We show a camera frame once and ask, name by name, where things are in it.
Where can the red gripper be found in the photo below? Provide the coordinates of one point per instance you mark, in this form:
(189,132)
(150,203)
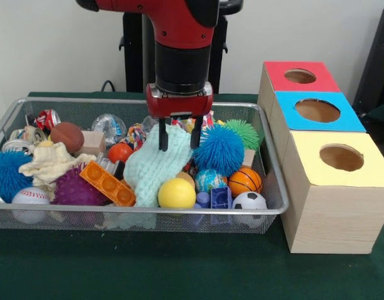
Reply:
(179,106)

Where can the blue fuzzy ball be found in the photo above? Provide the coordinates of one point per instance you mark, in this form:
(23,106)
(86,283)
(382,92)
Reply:
(7,175)
(220,150)

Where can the mint green knitted cloth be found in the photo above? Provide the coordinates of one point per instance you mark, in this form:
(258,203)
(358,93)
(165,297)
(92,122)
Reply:
(148,168)

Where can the green fuzzy ball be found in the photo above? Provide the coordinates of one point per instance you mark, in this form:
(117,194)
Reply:
(246,134)

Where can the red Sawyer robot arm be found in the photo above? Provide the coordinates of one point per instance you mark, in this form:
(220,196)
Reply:
(179,31)

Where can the shallow clear mesh bin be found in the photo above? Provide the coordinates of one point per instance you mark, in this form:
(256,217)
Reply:
(85,220)

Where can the wooden box with three holes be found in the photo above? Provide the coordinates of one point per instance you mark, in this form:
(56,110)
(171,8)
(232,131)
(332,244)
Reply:
(332,218)

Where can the multicoloured knotted fabric toy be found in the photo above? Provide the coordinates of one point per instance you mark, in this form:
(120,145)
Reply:
(136,134)

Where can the yellow ball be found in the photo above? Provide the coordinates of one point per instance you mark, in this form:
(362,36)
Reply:
(176,193)

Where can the small orange basketball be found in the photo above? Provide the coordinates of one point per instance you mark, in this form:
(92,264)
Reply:
(244,181)

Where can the orange plastic block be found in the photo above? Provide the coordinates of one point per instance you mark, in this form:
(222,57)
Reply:
(107,184)

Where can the black and white soccer ball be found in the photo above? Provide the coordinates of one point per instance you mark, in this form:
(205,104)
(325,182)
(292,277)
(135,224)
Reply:
(250,201)

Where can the brown toy football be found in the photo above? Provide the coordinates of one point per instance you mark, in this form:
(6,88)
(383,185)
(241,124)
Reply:
(67,136)

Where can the purple spiky ball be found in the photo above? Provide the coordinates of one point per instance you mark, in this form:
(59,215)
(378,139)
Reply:
(73,189)

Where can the dark green table cloth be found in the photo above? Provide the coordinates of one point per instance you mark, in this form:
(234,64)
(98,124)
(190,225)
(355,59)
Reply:
(179,268)
(382,114)

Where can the white baseball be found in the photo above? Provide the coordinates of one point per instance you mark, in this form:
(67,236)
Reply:
(30,197)

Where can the black upright panel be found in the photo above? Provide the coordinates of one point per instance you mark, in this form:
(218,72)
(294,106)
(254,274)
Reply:
(378,62)

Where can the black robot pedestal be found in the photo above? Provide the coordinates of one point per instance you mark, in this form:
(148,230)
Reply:
(135,56)

